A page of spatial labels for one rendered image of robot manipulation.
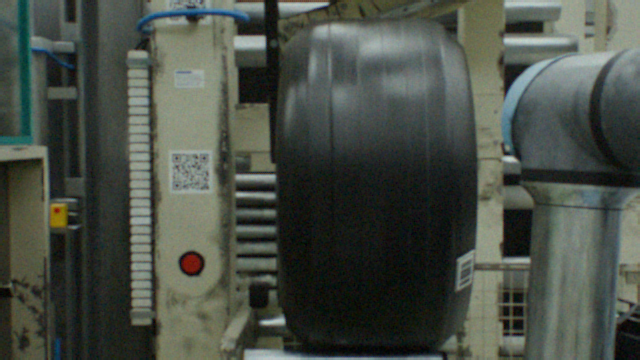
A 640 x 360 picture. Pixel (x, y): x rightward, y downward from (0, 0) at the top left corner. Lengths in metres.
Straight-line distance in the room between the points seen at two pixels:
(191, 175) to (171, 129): 0.09
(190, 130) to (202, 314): 0.32
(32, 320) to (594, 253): 0.80
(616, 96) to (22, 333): 0.89
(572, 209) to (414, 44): 0.58
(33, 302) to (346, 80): 0.56
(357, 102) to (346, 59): 0.09
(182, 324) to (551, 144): 0.85
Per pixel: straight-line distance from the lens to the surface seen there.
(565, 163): 0.84
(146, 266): 1.51
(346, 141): 1.25
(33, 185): 1.28
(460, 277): 1.31
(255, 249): 1.88
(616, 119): 0.80
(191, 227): 1.48
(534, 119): 0.87
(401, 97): 1.28
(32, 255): 1.29
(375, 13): 1.86
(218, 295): 1.49
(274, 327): 1.70
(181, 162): 1.47
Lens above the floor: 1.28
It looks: 3 degrees down
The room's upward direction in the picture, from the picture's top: straight up
